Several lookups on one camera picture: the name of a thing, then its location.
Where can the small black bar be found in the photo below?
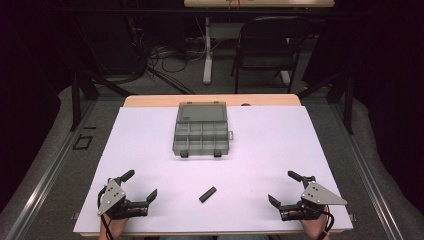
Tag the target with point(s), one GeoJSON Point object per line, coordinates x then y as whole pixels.
{"type": "Point", "coordinates": [207, 194]}

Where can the black folding chair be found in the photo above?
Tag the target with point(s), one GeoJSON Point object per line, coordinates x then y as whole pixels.
{"type": "Point", "coordinates": [266, 50]}

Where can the aluminium floor rail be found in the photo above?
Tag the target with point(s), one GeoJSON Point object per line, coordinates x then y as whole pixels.
{"type": "Point", "coordinates": [366, 173]}
{"type": "Point", "coordinates": [50, 173]}

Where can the wooden table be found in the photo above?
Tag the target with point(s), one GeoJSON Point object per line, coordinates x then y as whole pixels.
{"type": "Point", "coordinates": [150, 100]}

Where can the black metal stand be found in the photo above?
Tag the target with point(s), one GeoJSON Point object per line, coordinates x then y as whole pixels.
{"type": "Point", "coordinates": [348, 103]}
{"type": "Point", "coordinates": [76, 100]}

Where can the person's left hand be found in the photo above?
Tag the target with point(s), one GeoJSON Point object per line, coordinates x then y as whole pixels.
{"type": "Point", "coordinates": [117, 222]}

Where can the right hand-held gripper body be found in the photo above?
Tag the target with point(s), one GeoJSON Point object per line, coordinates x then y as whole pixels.
{"type": "Point", "coordinates": [318, 195]}

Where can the person's right hand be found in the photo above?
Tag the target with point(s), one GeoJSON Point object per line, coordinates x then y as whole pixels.
{"type": "Point", "coordinates": [311, 222]}

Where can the white table board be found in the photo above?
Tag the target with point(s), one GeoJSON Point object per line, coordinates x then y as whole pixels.
{"type": "Point", "coordinates": [266, 160]}

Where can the grey plastic compartment box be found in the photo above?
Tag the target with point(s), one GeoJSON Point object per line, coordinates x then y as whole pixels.
{"type": "Point", "coordinates": [200, 140]}

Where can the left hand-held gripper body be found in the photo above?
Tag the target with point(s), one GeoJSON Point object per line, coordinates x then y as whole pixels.
{"type": "Point", "coordinates": [111, 196]}

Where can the white-legged desk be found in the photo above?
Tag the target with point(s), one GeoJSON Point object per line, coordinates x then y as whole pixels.
{"type": "Point", "coordinates": [207, 53]}

